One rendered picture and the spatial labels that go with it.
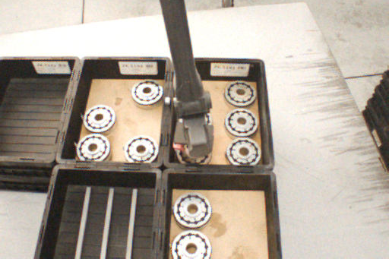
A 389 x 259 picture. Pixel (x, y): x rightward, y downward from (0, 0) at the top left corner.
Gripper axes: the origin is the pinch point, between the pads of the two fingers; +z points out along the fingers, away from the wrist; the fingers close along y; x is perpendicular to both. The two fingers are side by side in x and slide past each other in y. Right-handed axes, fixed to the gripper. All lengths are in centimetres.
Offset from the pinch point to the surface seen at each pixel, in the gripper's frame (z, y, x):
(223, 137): 4.3, 8.3, 7.1
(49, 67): 0, -52, 25
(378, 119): 62, 88, 58
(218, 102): 4.9, 5.7, 20.2
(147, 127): 4.5, -15.4, 8.4
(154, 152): 1.0, -11.3, -1.7
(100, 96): 5.0, -33.4, 18.7
